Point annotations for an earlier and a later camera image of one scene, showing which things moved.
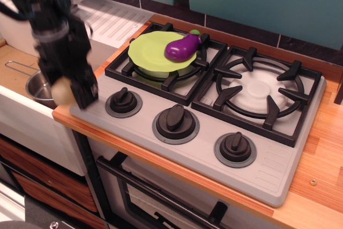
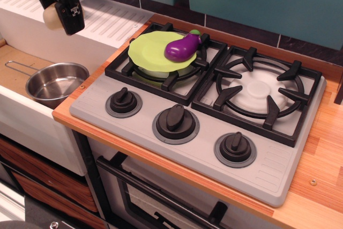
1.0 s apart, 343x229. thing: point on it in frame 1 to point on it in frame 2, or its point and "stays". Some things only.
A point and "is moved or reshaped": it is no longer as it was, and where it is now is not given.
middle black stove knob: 176,125 stays
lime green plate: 146,51 stays
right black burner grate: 268,94 stays
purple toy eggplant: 183,49 stays
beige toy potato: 62,91 is moved or reshaped
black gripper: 67,58 to 68,9
